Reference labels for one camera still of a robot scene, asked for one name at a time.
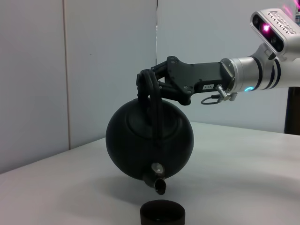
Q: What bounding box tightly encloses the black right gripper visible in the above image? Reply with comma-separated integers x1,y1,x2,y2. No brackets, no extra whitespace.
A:
151,55,235,105

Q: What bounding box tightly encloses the dark brown post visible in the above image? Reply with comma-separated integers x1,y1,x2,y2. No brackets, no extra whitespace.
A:
285,86,300,135

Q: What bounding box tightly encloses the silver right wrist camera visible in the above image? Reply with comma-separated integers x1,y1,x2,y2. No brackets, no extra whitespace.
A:
250,8,300,62

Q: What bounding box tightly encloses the black round teapot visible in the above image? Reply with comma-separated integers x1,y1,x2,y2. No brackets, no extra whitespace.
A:
105,69,195,195

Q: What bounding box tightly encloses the dark small teacup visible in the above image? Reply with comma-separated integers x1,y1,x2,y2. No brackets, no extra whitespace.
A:
140,199,187,225

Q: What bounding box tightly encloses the right wrist connector cable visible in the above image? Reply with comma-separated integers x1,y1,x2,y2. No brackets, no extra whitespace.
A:
201,84,238,105

